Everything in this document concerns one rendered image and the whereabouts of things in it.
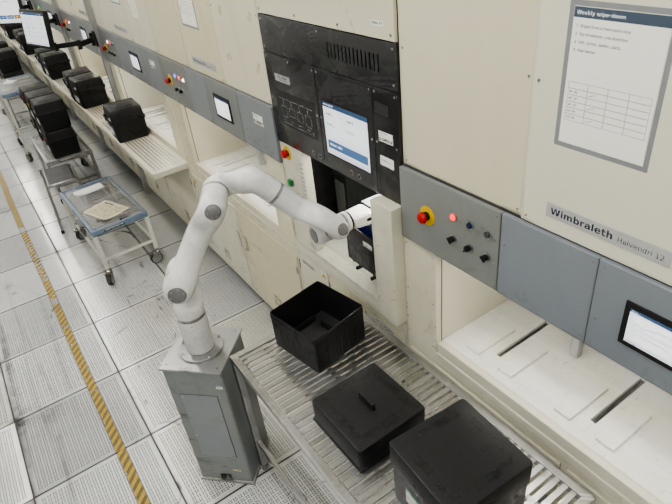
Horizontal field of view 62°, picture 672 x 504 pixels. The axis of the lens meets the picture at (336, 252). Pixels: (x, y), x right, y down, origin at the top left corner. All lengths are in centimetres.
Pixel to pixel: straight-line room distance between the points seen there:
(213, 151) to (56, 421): 195
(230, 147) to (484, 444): 294
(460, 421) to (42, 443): 246
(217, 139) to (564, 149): 294
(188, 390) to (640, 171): 191
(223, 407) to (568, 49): 191
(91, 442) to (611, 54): 301
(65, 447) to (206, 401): 115
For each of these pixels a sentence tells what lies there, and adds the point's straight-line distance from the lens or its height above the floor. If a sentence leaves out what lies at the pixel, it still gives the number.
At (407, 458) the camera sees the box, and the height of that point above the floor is 101.
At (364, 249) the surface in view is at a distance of 231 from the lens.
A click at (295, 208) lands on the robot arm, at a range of 207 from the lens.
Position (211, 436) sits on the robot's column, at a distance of 274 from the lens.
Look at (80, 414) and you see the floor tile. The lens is 362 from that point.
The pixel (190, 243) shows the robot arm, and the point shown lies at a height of 131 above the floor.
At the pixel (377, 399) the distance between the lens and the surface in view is 202.
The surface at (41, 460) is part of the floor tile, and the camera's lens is 350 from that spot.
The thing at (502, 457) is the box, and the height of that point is 101.
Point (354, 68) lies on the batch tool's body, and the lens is 198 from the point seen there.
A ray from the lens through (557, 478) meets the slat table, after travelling 200.
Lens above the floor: 238
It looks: 34 degrees down
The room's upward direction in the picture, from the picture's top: 7 degrees counter-clockwise
